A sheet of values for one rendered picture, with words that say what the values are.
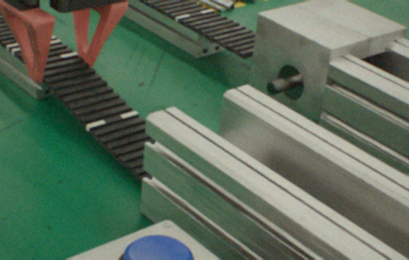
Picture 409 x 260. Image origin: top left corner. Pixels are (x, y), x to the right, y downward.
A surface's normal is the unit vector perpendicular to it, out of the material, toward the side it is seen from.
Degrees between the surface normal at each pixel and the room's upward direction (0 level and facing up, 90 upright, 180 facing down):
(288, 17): 0
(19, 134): 0
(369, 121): 90
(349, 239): 0
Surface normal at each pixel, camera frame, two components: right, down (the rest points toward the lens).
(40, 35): 0.57, 0.71
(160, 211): -0.76, 0.25
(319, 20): 0.09, -0.87
